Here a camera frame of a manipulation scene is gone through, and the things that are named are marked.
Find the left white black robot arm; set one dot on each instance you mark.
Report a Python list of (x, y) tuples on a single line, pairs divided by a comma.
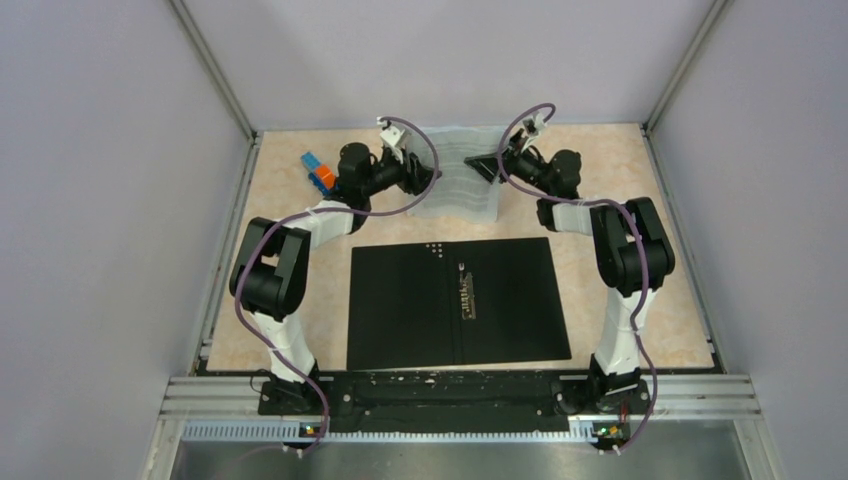
[(269, 277)]

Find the aluminium frame post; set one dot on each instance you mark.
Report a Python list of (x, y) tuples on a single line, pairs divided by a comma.
[(212, 68), (705, 30)]

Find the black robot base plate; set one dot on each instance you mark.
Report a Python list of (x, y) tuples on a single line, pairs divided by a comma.
[(471, 401)]

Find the left aluminium frame post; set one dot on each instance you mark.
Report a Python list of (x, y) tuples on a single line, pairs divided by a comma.
[(212, 68)]

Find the right aluminium frame post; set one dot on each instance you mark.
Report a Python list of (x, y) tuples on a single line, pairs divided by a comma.
[(705, 30)]

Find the teal folder black inside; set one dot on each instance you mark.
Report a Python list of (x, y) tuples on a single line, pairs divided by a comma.
[(460, 303)]

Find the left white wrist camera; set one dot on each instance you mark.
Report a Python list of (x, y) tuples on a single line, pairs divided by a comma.
[(393, 137)]

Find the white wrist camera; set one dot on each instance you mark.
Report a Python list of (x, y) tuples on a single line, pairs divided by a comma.
[(534, 126), (393, 137)]

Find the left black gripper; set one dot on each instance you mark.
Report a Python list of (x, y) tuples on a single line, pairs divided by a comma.
[(420, 177)]

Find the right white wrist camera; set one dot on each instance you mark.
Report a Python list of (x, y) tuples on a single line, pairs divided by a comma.
[(534, 126)]

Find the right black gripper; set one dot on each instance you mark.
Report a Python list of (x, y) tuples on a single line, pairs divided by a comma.
[(486, 165)]

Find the printed paper sheet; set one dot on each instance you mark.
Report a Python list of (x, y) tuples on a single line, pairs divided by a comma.
[(460, 192)]

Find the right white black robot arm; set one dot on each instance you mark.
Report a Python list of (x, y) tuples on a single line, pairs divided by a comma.
[(632, 250)]

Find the white slotted cable duct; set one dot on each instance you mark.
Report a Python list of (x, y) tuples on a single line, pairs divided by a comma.
[(287, 431)]

